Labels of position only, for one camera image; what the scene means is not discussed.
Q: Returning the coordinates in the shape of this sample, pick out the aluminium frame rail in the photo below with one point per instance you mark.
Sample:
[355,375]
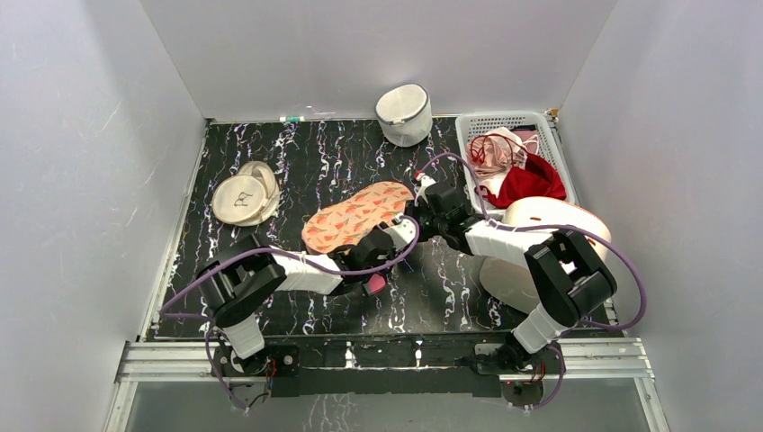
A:
[588,358]

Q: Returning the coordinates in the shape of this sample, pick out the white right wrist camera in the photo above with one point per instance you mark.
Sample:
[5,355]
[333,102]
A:
[423,181]

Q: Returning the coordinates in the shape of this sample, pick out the pink and grey stamp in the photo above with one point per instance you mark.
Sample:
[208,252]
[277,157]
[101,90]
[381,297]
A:
[375,285]

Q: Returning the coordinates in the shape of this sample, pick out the floral mesh laundry bag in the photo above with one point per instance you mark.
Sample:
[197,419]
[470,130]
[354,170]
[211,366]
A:
[346,222]

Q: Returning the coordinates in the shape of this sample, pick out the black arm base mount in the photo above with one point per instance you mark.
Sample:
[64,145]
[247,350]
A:
[405,364]

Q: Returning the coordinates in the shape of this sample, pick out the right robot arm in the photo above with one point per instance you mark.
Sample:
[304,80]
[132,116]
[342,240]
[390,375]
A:
[569,276]

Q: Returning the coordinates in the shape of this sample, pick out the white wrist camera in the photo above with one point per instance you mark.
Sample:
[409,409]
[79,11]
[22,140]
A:
[423,181]
[403,233]

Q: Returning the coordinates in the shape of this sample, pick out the red bra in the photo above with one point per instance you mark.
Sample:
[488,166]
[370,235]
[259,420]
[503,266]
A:
[538,178]

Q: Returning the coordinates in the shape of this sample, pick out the pink bra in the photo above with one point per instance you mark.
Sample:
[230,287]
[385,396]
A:
[493,155]

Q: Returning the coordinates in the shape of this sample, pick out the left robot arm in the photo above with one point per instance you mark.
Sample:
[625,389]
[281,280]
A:
[237,282]

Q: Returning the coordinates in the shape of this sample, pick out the cream round laundry bag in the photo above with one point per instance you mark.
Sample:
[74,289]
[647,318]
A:
[248,198]

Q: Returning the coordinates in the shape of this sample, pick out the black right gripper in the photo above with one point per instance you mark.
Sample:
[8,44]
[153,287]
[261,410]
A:
[441,202]

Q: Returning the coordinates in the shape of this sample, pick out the white plastic basket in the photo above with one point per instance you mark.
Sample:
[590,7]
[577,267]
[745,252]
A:
[470,125]

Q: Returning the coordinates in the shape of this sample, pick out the large cream cylindrical bag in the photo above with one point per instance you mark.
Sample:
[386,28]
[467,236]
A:
[510,282]

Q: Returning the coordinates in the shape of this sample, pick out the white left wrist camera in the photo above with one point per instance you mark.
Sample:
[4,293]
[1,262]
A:
[403,233]

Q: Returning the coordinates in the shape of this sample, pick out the green white small tube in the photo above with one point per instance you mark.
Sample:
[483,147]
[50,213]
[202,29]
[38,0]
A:
[292,119]

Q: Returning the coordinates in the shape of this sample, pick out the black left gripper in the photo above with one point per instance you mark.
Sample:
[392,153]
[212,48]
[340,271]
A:
[381,228]

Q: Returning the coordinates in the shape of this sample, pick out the white cylindrical mesh laundry bag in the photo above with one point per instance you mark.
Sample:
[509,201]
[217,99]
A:
[405,115]

